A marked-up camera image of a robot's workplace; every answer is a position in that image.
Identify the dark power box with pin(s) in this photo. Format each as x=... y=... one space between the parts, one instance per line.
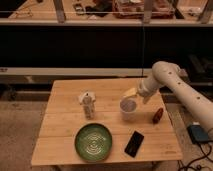
x=197 y=134

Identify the cream wedge pusher tool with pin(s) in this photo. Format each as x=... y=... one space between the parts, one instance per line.
x=132 y=92

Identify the brown oblong object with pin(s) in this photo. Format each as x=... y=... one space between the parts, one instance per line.
x=158 y=115

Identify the wooden table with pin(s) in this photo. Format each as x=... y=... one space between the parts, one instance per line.
x=83 y=124

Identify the long background shelf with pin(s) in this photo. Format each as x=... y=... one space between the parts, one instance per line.
x=130 y=13

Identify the translucent plastic cup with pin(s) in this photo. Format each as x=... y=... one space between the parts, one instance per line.
x=127 y=109

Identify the green ceramic plate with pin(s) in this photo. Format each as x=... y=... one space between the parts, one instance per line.
x=93 y=142

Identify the black rectangular eraser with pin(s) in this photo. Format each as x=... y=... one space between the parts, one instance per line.
x=134 y=144

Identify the white spray bottle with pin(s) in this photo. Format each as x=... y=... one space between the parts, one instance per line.
x=87 y=100

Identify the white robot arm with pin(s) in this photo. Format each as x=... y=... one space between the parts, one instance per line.
x=168 y=74

